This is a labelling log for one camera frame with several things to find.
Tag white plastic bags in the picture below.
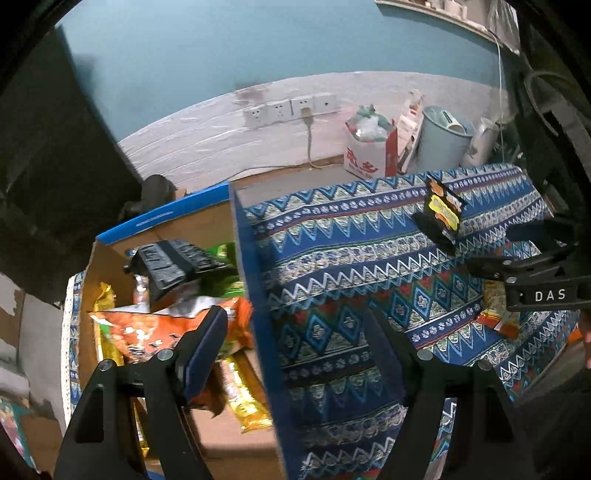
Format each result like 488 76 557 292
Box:
346 104 393 142

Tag green snack packet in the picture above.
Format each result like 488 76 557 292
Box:
194 242 246 299

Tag thin white hanging cable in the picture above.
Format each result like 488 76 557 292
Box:
493 31 509 126

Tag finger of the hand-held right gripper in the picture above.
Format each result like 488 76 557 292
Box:
505 219 579 246
465 249 579 283

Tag dark rack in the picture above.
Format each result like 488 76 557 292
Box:
507 0 591 223

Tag blue patterned blanket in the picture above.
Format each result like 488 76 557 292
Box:
65 163 581 480

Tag orange packet with green label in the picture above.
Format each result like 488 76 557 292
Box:
475 281 523 340

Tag grey plug with cable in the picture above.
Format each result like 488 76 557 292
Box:
299 108 325 169

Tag brown cardboard sheet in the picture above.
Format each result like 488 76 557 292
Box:
17 290 71 445

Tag light blue bin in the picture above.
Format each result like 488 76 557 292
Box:
409 105 476 174

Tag long gold snack packet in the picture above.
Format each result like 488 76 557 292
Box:
219 351 274 433

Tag black and yellow snack packet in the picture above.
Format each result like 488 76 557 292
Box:
412 178 466 256

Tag white and red carton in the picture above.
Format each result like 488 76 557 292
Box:
342 124 399 179

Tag orange chip bag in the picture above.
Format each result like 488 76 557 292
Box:
88 298 254 414

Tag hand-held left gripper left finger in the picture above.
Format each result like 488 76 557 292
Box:
53 305 229 480

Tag blue cardboard box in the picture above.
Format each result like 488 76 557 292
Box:
67 182 297 480

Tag dark cabinet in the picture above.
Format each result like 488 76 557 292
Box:
0 23 145 306

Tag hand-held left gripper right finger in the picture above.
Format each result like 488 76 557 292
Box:
364 307 533 480

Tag wall shelf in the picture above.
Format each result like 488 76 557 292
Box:
374 0 523 54

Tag stack of white boxes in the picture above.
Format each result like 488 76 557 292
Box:
394 89 426 174

